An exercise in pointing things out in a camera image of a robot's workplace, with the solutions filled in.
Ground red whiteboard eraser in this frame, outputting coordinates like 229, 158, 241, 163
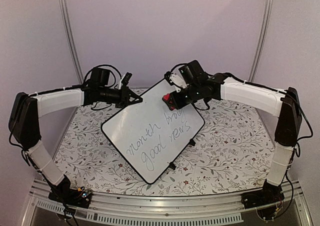
162, 93, 171, 103

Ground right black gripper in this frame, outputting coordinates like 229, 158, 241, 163
166, 84, 201, 111

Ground black whiteboard stand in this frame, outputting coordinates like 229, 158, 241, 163
168, 138, 196, 170

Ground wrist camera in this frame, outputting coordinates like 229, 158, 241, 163
116, 72, 132, 90
164, 71, 187, 93

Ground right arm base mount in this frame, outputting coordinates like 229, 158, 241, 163
241, 184, 285, 209

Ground floral patterned table mat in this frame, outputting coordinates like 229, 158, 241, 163
54, 100, 274, 197

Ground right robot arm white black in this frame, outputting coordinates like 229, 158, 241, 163
162, 60, 307, 204

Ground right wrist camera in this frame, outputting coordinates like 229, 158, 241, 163
164, 71, 187, 93

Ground left aluminium frame post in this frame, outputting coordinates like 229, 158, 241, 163
58, 0, 84, 83

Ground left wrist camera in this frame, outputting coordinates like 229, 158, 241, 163
116, 72, 132, 90

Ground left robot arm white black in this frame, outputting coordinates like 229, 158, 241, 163
8, 64, 143, 203

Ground front aluminium rail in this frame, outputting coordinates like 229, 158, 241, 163
21, 179, 313, 226

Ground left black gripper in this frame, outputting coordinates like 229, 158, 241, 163
99, 86, 143, 109

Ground right aluminium frame post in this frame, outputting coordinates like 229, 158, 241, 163
248, 0, 274, 82

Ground aluminium frame post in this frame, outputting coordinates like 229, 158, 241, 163
248, 0, 274, 82
58, 0, 84, 83

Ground white whiteboard with black frame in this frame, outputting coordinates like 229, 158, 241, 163
101, 79, 205, 185

